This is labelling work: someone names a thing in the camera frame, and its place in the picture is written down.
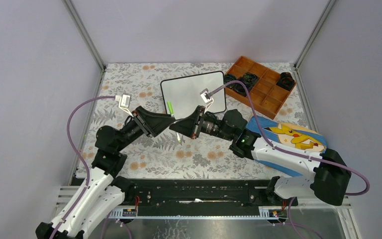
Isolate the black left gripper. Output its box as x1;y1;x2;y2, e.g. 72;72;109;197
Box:
115;106;176;152

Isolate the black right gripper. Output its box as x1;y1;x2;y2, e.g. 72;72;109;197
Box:
170;106;234;141

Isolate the green marker cap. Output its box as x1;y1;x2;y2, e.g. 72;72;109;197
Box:
167;102;174;116

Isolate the white whiteboard black frame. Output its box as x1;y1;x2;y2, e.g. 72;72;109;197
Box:
160;71;224;120

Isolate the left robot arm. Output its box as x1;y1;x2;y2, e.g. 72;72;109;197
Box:
35;107;175;239

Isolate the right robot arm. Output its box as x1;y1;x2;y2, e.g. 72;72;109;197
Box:
170;106;352;206

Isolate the floral tablecloth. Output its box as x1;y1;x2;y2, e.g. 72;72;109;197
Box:
76;63;280;179

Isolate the black rings left compartment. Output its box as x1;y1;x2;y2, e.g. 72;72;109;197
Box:
224;74;238;90

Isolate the black rings compartment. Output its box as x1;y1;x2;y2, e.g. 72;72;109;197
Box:
237;72;260;96
276;72;295;92
224;74;238;90

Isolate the black rings middle compartment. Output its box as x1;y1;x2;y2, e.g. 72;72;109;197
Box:
237;72;260;96

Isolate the orange wooden compartment tray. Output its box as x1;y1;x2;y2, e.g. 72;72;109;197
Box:
224;56;296;120

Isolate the blue Pikachu cloth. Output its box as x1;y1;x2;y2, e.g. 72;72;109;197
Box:
252;117;327;177

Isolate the black rings right compartment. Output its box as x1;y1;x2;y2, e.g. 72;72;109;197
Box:
276;72;295;92

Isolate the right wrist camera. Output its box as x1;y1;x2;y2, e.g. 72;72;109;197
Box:
200;88;214;113

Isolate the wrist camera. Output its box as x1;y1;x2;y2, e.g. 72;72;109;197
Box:
115;94;132;116
200;88;214;113

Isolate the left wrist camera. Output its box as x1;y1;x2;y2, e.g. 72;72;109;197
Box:
115;94;132;116

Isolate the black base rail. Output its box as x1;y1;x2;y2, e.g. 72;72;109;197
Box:
112;179;298;219

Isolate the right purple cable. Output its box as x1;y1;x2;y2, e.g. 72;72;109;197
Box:
210;80;371;197

